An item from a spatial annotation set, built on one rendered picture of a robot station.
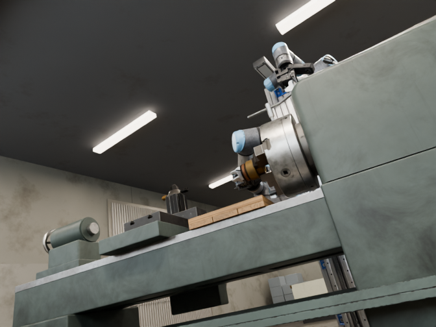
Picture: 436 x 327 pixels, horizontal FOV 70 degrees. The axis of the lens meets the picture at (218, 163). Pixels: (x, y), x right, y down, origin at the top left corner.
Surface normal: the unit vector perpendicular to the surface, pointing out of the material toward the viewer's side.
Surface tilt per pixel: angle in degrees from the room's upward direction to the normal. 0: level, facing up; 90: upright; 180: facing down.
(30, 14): 180
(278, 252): 90
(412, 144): 90
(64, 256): 90
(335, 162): 90
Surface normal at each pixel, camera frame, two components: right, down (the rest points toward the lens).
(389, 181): -0.45, -0.30
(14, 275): 0.80, -0.39
